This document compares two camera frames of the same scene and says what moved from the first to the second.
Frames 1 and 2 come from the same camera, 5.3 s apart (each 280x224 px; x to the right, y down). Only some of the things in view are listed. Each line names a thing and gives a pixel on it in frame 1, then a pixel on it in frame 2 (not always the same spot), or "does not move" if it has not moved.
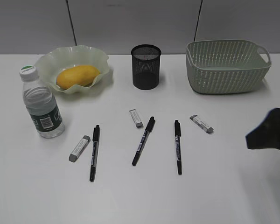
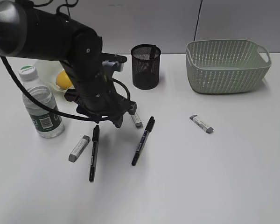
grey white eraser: x=73 y=156 does not move
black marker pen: x=95 y=142 does not move
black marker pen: x=150 y=124 does not move
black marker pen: x=177 y=132 to x=152 y=52
